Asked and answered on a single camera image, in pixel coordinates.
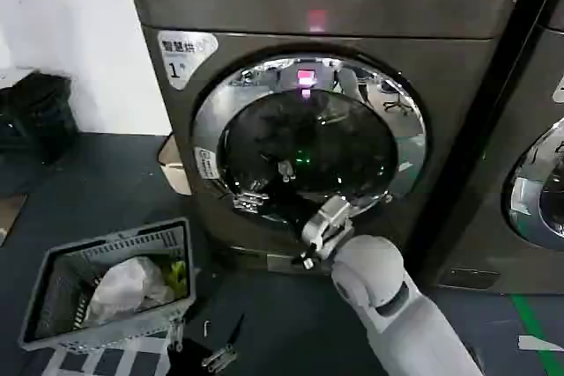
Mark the open cardboard box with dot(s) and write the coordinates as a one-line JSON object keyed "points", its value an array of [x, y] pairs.
{"points": [[174, 171]]}

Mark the yellow-green cloth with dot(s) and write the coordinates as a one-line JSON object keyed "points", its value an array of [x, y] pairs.
{"points": [[177, 272]]}

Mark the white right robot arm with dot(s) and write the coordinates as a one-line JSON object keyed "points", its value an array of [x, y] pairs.
{"points": [[388, 288]]}

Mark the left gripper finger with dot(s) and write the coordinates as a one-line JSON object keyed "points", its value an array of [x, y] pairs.
{"points": [[176, 336], [220, 356]]}

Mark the round glass dryer door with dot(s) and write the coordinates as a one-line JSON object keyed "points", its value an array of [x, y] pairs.
{"points": [[211, 129]]}

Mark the grey dryer without numbered sticker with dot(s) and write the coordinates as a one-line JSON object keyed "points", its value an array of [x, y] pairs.
{"points": [[506, 85]]}

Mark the grey slatted plastic laundry basket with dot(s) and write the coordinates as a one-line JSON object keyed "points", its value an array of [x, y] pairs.
{"points": [[66, 270]]}

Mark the white flat box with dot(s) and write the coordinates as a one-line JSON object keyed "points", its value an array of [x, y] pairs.
{"points": [[13, 76]]}

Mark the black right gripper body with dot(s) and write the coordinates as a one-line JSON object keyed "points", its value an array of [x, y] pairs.
{"points": [[291, 204]]}

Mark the white cloth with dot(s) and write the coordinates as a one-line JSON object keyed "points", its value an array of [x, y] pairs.
{"points": [[119, 283]]}

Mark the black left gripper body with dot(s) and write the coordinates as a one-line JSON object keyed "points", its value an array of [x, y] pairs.
{"points": [[188, 360]]}

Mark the round chrome-rimmed dryer door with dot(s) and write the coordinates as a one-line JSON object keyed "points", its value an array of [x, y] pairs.
{"points": [[524, 200]]}

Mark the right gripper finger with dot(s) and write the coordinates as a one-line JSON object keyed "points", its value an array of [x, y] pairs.
{"points": [[286, 171], [250, 202]]}

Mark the flat cardboard sheet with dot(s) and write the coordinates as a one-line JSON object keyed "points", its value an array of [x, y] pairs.
{"points": [[9, 213]]}

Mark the dark clothes in drum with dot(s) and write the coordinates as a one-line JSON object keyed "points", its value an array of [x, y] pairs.
{"points": [[282, 129]]}

